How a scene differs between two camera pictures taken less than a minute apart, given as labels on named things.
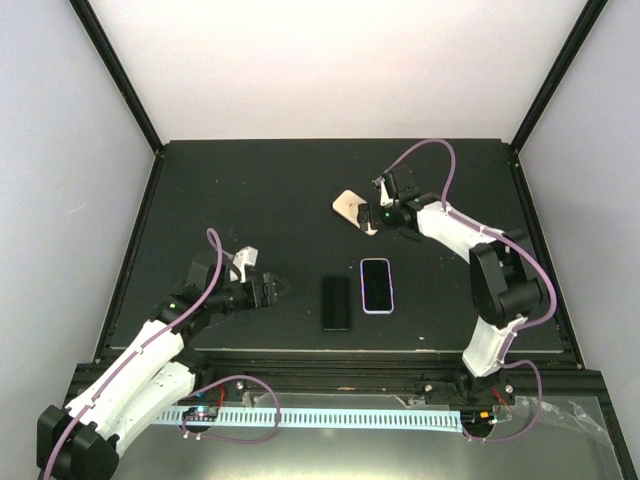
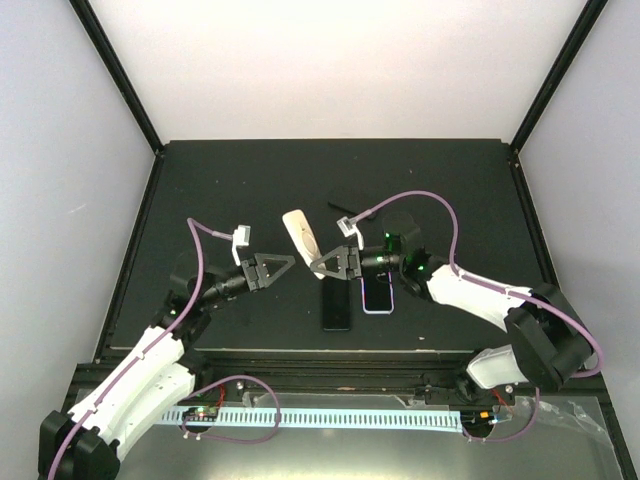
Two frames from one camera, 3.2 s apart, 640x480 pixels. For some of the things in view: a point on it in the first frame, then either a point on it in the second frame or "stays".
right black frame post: (563, 61) stays
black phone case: (336, 304) stays
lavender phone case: (364, 303) stays
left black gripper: (266, 298) to (254, 268)
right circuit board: (476, 418) stays
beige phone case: (347, 205) to (301, 231)
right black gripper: (363, 216) to (344, 254)
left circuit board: (201, 413) stays
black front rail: (547, 373) stays
